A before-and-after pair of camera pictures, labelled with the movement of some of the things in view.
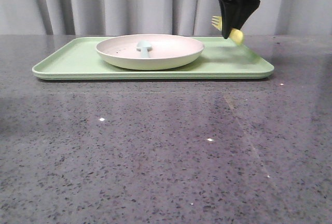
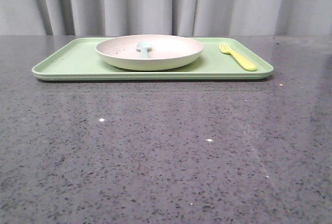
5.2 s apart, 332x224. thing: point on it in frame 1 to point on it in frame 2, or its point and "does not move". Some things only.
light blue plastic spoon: [144, 46] does not move
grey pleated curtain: [153, 4] does not move
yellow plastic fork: [235, 35] to [225, 49]
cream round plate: [167, 51] does not move
